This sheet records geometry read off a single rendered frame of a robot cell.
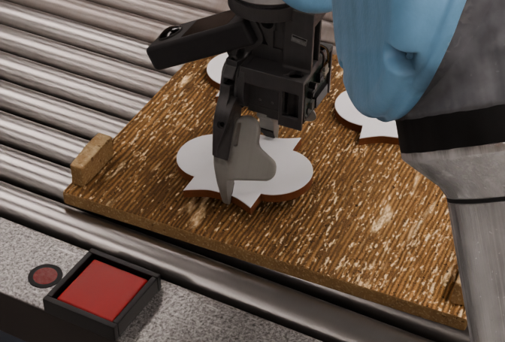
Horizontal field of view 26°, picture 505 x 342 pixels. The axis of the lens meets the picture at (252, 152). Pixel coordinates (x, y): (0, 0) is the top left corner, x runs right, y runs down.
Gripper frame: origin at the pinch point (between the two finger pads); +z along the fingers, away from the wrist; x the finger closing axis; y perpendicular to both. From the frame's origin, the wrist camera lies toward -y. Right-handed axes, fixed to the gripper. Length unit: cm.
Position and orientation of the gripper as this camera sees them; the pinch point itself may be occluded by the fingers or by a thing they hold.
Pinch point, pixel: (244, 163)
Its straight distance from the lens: 108.1
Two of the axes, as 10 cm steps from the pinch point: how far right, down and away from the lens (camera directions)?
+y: 9.1, 2.7, -3.3
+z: -0.1, 7.9, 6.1
